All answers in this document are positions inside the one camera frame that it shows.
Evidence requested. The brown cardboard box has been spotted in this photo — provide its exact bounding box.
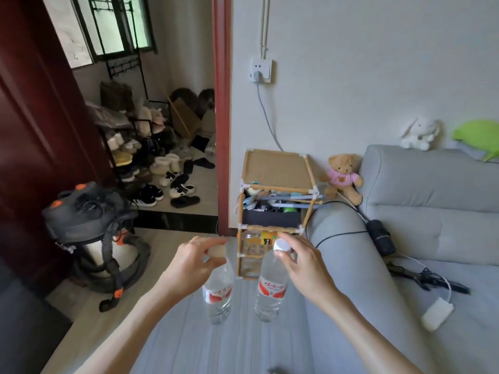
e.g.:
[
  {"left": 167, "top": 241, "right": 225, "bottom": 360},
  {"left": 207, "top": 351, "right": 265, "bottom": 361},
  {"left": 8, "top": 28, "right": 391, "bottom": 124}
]
[{"left": 171, "top": 97, "right": 202, "bottom": 140}]

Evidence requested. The person's right forearm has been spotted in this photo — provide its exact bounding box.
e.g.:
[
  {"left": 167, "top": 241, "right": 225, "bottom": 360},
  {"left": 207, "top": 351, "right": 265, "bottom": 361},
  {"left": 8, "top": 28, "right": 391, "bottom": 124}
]
[{"left": 311, "top": 291, "right": 425, "bottom": 374}]

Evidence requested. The red door frame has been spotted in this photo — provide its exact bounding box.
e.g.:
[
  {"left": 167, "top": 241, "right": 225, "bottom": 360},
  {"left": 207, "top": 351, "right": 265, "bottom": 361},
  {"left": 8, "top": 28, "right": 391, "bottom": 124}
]
[{"left": 212, "top": 0, "right": 233, "bottom": 237}]

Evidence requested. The white charger cable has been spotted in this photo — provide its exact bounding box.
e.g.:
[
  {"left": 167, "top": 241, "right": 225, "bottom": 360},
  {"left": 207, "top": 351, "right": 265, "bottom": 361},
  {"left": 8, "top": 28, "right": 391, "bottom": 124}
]
[{"left": 396, "top": 253, "right": 453, "bottom": 304}]

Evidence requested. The green plush toy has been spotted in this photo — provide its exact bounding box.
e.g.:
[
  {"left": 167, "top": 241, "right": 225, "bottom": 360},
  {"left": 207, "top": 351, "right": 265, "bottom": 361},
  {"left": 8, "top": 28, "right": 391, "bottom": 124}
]
[{"left": 452, "top": 119, "right": 499, "bottom": 162}]

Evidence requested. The white wall socket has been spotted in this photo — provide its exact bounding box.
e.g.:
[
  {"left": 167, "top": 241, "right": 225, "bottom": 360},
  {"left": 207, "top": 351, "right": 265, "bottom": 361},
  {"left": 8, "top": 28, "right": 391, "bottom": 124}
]
[{"left": 248, "top": 57, "right": 274, "bottom": 84}]

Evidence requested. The white bunny plush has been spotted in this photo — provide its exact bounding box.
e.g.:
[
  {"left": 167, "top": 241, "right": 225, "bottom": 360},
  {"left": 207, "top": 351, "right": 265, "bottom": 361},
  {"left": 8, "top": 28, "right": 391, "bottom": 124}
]
[{"left": 400, "top": 117, "right": 442, "bottom": 151}]

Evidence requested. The dark red wooden door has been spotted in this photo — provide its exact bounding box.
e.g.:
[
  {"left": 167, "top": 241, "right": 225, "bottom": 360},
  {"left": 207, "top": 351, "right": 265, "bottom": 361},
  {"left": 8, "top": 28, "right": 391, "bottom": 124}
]
[{"left": 0, "top": 0, "right": 117, "bottom": 296}]

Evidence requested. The grey power cable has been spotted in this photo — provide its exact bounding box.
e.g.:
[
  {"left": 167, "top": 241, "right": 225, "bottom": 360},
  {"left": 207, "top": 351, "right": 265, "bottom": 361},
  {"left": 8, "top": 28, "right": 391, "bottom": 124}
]
[{"left": 256, "top": 82, "right": 284, "bottom": 152}]

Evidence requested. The black shoe rack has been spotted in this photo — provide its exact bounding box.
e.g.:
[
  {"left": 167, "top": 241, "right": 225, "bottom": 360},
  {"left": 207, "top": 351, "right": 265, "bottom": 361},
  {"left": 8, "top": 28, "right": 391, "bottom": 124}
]
[{"left": 87, "top": 101, "right": 172, "bottom": 191}]

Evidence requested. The person's right hand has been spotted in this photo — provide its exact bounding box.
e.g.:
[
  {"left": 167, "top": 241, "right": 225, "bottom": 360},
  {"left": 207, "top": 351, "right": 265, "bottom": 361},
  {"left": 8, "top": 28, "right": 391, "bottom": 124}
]
[{"left": 279, "top": 233, "right": 340, "bottom": 309}]

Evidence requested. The clear water bottle red label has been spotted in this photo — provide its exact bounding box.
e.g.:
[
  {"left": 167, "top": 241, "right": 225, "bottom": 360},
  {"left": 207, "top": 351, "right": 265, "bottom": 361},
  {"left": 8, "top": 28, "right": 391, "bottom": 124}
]
[
  {"left": 254, "top": 238, "right": 292, "bottom": 323},
  {"left": 201, "top": 245, "right": 235, "bottom": 326}
]

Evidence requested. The black folding stick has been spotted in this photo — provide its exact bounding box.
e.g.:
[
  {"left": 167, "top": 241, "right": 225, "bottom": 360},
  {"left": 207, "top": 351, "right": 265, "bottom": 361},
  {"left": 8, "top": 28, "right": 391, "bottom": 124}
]
[{"left": 386, "top": 262, "right": 471, "bottom": 296}]

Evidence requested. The black cylindrical pouch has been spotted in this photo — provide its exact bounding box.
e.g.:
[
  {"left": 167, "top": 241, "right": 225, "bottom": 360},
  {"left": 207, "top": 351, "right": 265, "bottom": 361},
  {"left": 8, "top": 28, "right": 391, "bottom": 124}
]
[{"left": 366, "top": 219, "right": 397, "bottom": 257}]

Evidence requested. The pile of shoes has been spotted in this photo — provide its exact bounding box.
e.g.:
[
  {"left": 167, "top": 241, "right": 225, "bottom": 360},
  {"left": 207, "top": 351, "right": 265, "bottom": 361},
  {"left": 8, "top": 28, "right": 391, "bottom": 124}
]
[{"left": 105, "top": 107, "right": 216, "bottom": 209}]

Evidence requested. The person's left hand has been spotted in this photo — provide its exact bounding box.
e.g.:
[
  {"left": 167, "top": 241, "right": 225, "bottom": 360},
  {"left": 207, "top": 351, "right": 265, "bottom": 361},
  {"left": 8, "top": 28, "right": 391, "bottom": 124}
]
[{"left": 164, "top": 235, "right": 229, "bottom": 305}]

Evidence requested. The white cable conduit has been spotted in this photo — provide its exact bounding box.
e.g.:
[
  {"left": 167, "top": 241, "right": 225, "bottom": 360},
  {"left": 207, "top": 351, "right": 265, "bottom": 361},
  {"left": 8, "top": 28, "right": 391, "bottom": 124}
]
[{"left": 260, "top": 0, "right": 271, "bottom": 59}]

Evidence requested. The black cable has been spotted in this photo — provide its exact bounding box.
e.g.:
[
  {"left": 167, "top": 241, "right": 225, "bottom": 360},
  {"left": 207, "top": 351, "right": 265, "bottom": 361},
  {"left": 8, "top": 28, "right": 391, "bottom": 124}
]
[{"left": 314, "top": 192, "right": 370, "bottom": 250}]

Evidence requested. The grey fabric sofa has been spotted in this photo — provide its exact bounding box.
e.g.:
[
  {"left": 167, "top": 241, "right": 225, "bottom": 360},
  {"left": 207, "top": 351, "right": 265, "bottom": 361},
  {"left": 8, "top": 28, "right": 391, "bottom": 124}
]
[{"left": 304, "top": 145, "right": 499, "bottom": 374}]

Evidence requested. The black storage box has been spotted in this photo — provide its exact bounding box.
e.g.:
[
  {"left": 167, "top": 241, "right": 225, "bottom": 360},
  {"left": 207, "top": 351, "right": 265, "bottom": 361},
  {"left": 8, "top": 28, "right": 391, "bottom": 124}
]
[{"left": 242, "top": 207, "right": 303, "bottom": 229}]

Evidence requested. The grey orange vacuum cleaner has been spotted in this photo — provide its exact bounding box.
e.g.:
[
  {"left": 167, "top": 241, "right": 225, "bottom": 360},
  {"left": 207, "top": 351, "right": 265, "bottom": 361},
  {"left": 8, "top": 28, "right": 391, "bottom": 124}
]
[{"left": 42, "top": 181, "right": 152, "bottom": 313}]

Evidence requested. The dark grey upholstered seat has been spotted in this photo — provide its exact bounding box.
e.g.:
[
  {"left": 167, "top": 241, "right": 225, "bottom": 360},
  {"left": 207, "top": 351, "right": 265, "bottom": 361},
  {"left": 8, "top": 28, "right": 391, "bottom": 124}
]
[{"left": 0, "top": 259, "right": 74, "bottom": 374}]

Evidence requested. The person's left forearm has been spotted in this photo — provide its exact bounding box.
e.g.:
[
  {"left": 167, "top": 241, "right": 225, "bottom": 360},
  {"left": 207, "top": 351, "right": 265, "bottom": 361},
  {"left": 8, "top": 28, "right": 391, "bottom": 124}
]
[{"left": 74, "top": 283, "right": 185, "bottom": 374}]

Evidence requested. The brown teddy bear pink shirt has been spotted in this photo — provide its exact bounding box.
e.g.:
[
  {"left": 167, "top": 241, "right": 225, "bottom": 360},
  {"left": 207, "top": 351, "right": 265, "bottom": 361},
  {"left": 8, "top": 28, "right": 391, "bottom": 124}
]
[{"left": 320, "top": 153, "right": 365, "bottom": 206}]

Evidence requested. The window with dark frame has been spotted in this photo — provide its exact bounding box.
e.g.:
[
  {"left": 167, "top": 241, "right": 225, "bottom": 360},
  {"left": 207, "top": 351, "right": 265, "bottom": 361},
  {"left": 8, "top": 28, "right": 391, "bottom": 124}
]
[{"left": 70, "top": 0, "right": 157, "bottom": 63}]

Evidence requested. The white charger adapter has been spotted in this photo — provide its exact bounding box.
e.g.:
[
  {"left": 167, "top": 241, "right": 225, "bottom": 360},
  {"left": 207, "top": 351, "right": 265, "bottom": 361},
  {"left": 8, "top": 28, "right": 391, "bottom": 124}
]
[{"left": 421, "top": 298, "right": 455, "bottom": 332}]

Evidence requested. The bamboo storage shelf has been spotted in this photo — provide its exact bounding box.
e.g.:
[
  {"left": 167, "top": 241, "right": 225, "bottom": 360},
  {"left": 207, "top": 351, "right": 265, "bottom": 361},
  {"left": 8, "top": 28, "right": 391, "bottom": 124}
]
[{"left": 235, "top": 149, "right": 325, "bottom": 281}]

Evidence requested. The black metal coat rack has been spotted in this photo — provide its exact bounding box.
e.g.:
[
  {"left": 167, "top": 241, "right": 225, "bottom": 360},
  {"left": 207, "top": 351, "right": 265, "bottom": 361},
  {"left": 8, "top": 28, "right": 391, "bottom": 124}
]
[{"left": 88, "top": 0, "right": 172, "bottom": 113}]

